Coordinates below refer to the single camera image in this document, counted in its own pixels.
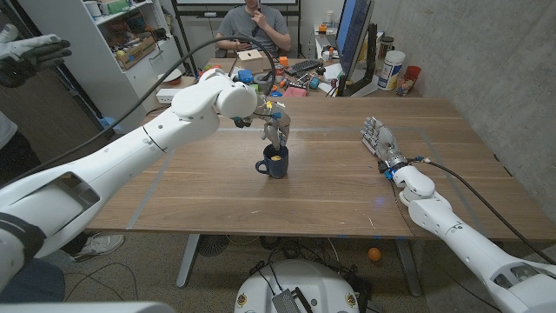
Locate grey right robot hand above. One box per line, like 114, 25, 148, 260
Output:
361, 116, 410, 175

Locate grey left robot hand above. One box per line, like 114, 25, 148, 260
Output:
255, 97, 292, 151

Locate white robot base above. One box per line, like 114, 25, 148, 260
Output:
234, 259, 361, 313

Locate clear plastic cup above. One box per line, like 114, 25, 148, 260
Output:
394, 73, 416, 97

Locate dark blue mug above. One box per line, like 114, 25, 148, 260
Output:
255, 143, 290, 180

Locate black keyboard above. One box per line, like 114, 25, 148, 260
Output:
284, 58, 324, 77

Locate small cardboard box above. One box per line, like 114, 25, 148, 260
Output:
236, 49, 264, 74

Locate white plastic canister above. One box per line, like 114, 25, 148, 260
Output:
377, 50, 407, 91

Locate dark jar with black lid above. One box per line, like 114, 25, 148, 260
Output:
377, 36, 395, 61

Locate seated person in grey shirt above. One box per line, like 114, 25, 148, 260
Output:
214, 0, 292, 56

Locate black computer monitor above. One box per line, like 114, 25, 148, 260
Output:
334, 0, 379, 97

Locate white power box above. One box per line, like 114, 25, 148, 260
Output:
156, 88, 182, 104

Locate grey table leg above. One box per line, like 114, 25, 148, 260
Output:
175, 233, 201, 289
394, 238, 423, 297

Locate white shelf unit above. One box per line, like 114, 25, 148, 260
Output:
17, 0, 186, 135

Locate white sneaker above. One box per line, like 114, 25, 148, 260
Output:
70, 233, 125, 263

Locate black and white glove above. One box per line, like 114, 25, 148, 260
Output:
0, 23, 73, 88

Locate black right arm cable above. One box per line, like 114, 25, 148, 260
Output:
412, 156, 556, 265

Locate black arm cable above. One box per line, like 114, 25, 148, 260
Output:
0, 35, 277, 188
412, 156, 556, 265

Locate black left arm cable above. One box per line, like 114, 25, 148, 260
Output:
0, 35, 277, 188

